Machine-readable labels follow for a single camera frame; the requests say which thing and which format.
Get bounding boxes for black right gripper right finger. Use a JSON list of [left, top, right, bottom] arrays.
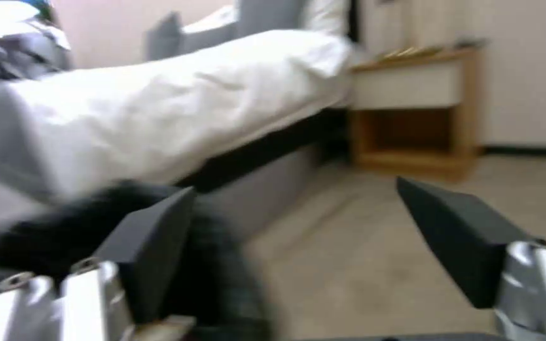
[[395, 176, 546, 341]]

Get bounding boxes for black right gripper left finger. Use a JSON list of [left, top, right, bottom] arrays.
[[0, 186, 197, 341]]

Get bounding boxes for black furry object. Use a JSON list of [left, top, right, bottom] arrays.
[[0, 179, 274, 341]]

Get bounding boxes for white duvet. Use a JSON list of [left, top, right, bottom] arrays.
[[0, 29, 354, 185]]

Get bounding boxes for wooden nightstand with white drawer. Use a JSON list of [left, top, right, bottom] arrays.
[[348, 45, 485, 182]]

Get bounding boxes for grey cushion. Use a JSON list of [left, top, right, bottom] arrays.
[[145, 11, 183, 64]]

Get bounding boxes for crumpled grey clothing pile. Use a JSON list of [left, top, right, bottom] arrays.
[[0, 7, 73, 84]]

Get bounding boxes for white pillow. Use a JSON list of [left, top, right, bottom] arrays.
[[300, 0, 355, 36]]

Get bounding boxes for grey upholstered bed frame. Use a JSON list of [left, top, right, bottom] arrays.
[[145, 0, 350, 249]]

